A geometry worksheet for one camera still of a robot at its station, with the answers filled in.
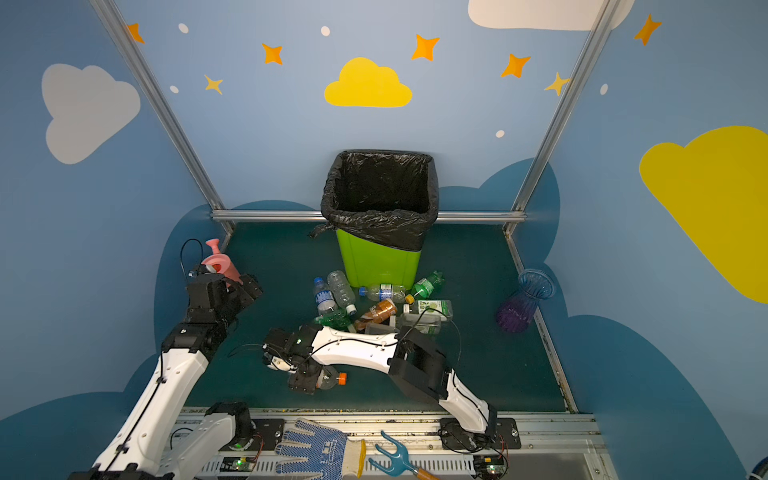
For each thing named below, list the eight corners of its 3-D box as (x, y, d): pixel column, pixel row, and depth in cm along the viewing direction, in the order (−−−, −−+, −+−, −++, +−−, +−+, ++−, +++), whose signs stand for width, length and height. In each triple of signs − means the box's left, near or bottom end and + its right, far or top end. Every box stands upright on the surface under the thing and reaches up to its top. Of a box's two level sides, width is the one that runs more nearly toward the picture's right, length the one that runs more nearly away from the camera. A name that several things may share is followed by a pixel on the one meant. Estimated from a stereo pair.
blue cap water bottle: (358, 301, 99) (358, 297, 97) (359, 287, 102) (359, 284, 100) (405, 301, 99) (405, 297, 97) (404, 288, 102) (405, 284, 100)
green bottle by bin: (402, 299, 99) (403, 294, 97) (432, 272, 107) (433, 266, 105) (415, 310, 97) (416, 305, 94) (445, 281, 105) (446, 276, 102)
